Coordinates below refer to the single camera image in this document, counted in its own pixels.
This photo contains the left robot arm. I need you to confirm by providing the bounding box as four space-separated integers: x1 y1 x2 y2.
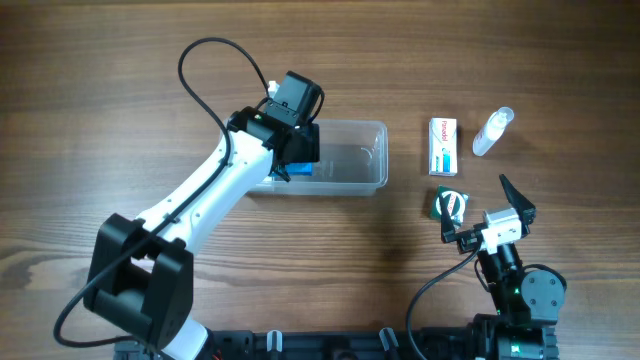
81 71 325 359

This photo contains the clear plastic container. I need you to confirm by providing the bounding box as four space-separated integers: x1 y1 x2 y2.
222 118 390 197

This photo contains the blue VapoDrops box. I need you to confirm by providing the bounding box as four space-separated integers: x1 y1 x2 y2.
285 163 313 176

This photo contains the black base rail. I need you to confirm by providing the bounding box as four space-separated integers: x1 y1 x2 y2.
113 327 559 360

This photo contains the green Zam-Buk box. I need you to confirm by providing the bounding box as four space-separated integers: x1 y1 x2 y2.
429 185 470 227

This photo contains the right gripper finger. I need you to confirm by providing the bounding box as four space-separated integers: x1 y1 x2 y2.
439 195 455 243
499 174 536 223

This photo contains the clear spray bottle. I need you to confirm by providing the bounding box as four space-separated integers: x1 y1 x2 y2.
472 107 514 156

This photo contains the white Panadol box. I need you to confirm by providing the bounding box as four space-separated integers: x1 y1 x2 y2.
429 118 458 176

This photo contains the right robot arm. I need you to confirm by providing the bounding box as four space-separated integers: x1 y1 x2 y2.
437 174 567 360

